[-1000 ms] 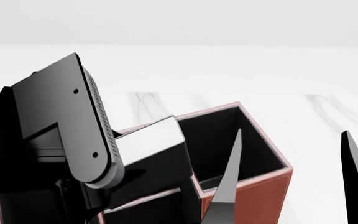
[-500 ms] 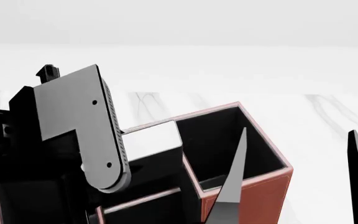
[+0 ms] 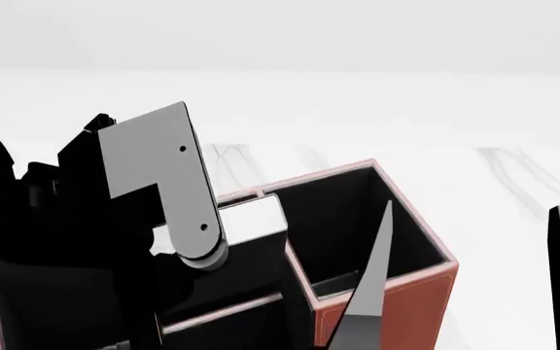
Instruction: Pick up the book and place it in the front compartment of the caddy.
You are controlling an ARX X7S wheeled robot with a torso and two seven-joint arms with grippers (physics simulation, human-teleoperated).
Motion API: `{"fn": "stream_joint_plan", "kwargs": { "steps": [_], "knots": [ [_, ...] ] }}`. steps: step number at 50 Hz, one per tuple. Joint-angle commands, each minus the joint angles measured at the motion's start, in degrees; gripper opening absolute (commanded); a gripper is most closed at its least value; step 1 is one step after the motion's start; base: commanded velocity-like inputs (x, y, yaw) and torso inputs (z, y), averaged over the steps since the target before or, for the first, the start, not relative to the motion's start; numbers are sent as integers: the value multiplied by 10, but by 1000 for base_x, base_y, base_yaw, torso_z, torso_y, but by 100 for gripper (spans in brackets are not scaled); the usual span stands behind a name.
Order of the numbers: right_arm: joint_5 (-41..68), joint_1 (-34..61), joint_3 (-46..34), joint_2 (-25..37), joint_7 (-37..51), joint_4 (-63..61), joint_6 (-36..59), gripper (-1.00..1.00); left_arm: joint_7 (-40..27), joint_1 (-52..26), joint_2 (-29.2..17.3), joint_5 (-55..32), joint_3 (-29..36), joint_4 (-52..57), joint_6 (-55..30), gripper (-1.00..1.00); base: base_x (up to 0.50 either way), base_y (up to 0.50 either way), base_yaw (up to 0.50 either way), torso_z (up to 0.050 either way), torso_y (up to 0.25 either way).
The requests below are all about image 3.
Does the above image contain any red-brown leather caddy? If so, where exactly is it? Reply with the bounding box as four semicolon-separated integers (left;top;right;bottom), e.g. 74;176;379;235
0;157;459;350

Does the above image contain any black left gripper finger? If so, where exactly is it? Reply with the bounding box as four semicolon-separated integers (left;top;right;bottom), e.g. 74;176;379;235
56;113;118;206

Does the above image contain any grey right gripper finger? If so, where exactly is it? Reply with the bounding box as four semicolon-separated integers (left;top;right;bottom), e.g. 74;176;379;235
327;198;395;350

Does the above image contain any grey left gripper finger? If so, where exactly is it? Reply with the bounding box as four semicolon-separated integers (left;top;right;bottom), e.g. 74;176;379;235
97;100;229;274

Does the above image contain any black book with white pages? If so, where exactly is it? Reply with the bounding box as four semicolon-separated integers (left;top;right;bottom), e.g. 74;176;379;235
150;192;311;322

